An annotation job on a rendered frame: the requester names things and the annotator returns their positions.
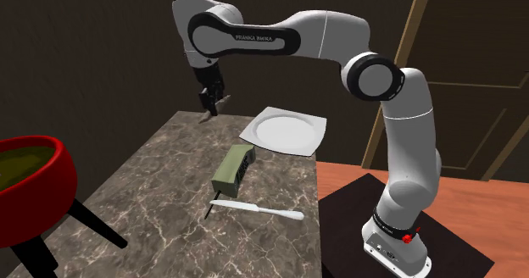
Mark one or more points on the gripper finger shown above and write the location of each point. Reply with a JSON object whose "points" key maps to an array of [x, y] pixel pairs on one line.
{"points": [[208, 100], [222, 101]]}

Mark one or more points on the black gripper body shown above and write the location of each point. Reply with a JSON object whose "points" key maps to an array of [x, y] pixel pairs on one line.
{"points": [[210, 78]]}

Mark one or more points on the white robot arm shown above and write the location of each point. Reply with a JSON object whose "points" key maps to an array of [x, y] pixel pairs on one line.
{"points": [[407, 145]]}

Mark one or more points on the green radio with antenna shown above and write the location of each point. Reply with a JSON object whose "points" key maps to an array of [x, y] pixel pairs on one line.
{"points": [[229, 167]]}

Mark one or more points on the white square plate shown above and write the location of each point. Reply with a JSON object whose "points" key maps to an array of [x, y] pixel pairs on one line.
{"points": [[285, 132]]}

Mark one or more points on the white knife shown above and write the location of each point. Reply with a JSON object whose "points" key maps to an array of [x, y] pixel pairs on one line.
{"points": [[256, 209]]}

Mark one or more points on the dark robot stand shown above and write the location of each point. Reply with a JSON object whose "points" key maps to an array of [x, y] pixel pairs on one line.
{"points": [[347, 227]]}

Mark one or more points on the red chair with black legs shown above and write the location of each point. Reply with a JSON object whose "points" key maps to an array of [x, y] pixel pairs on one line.
{"points": [[45, 194]]}

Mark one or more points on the brown wooden door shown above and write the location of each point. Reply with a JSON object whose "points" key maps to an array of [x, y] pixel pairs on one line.
{"points": [[467, 62]]}

